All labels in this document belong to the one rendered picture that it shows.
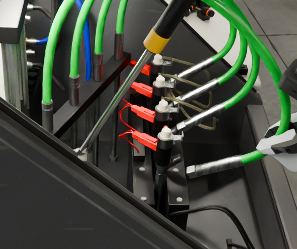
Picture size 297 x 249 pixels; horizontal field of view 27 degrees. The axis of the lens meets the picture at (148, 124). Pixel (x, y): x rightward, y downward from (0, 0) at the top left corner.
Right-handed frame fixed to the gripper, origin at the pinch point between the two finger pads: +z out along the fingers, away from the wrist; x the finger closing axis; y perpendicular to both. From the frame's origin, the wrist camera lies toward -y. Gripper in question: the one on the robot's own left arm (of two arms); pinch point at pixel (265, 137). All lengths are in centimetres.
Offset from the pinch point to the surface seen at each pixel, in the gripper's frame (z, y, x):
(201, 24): 54, -6, 55
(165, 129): 19.5, -6.4, 1.0
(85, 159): -6.6, -19.5, -27.3
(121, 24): 30.4, -23.2, 16.6
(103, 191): -6.8, -15.6, -28.5
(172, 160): 22.8, -0.7, 0.0
